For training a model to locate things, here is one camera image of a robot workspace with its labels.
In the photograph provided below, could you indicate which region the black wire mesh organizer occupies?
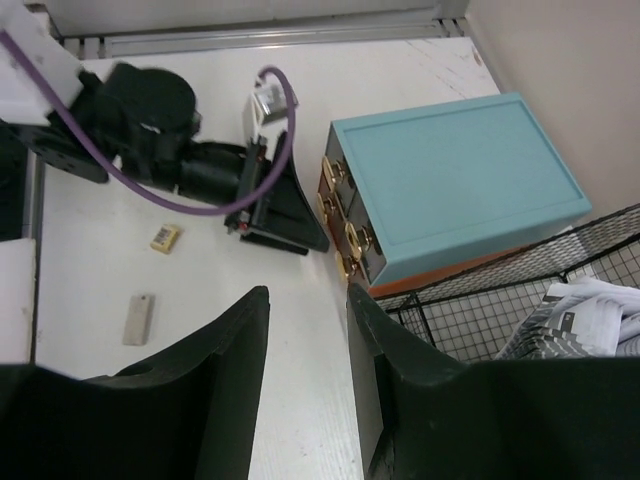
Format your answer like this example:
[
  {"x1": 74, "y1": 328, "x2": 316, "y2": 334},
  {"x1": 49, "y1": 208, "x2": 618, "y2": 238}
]
[{"x1": 378, "y1": 205, "x2": 639, "y2": 362}]

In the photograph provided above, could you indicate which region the grey white eraser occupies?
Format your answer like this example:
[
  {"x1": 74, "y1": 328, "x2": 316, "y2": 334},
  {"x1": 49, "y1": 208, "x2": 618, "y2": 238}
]
[{"x1": 122, "y1": 293, "x2": 155, "y2": 346}]

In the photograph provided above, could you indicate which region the white instruction booklet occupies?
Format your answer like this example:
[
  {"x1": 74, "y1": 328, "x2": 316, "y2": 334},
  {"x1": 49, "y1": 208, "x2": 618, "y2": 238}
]
[{"x1": 496, "y1": 277, "x2": 639, "y2": 360}]

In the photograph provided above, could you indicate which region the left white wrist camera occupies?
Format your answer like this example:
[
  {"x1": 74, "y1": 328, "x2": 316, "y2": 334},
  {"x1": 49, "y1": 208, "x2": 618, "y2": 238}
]
[{"x1": 242, "y1": 82, "x2": 288, "y2": 144}]

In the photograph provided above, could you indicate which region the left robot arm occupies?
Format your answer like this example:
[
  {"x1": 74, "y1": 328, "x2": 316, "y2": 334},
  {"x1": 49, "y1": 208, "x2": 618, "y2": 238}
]
[{"x1": 1, "y1": 1, "x2": 329, "y2": 255}]

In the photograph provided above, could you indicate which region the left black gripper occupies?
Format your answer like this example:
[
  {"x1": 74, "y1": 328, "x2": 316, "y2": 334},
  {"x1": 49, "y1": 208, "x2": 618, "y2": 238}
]
[{"x1": 224, "y1": 132, "x2": 330, "y2": 256}]

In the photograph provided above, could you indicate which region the aluminium rail frame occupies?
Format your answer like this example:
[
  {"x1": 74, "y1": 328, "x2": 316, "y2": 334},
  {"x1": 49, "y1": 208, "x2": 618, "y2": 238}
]
[{"x1": 26, "y1": 1, "x2": 472, "y2": 60}]

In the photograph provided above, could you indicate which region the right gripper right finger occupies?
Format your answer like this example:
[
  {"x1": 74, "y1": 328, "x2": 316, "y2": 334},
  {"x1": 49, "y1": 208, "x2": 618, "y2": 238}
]
[{"x1": 347, "y1": 284, "x2": 639, "y2": 479}]

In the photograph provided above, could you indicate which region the teal mini drawer cabinet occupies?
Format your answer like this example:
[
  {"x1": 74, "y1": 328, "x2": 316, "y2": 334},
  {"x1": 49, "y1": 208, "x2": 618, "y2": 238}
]
[{"x1": 317, "y1": 93, "x2": 592, "y2": 297}]

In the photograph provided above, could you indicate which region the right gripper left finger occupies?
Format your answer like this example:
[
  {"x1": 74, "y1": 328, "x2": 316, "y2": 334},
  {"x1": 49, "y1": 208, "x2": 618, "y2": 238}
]
[{"x1": 1, "y1": 286, "x2": 270, "y2": 479}]

